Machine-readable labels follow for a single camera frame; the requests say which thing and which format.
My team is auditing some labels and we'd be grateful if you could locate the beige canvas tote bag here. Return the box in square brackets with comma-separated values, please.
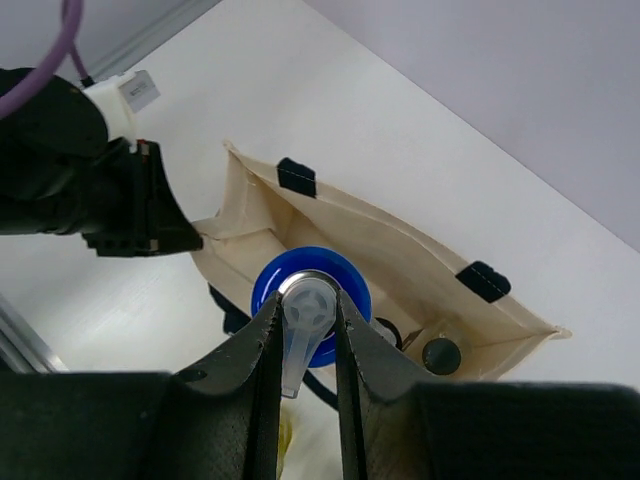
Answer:
[193, 146, 569, 381]

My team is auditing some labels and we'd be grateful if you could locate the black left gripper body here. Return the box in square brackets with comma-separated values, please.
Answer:
[1, 76, 155, 257]

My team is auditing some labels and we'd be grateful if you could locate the clear bottle dark cap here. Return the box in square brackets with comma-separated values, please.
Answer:
[422, 337, 462, 376]

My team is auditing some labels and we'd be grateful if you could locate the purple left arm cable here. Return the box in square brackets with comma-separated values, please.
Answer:
[0, 0, 94, 119]

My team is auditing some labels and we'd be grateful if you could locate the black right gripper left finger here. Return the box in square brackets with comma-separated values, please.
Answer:
[1, 294, 283, 479]

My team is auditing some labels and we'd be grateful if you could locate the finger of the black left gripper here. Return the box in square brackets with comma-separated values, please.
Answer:
[144, 141, 203, 255]

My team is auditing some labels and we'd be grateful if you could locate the yellow bottle red cap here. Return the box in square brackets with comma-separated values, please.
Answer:
[277, 398, 342, 479]

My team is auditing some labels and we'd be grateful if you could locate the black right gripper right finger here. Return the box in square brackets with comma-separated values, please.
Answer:
[335, 294, 639, 479]

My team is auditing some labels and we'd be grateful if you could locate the left aluminium frame post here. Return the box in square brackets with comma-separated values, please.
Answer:
[88, 0, 219, 80]

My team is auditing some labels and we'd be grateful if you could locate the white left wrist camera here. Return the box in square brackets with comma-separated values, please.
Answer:
[84, 70, 160, 153]

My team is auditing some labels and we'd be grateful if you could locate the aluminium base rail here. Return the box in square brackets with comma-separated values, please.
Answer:
[1, 297, 68, 373]

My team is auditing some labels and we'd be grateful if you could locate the blue pump bottle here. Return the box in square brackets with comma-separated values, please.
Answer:
[250, 246, 372, 399]

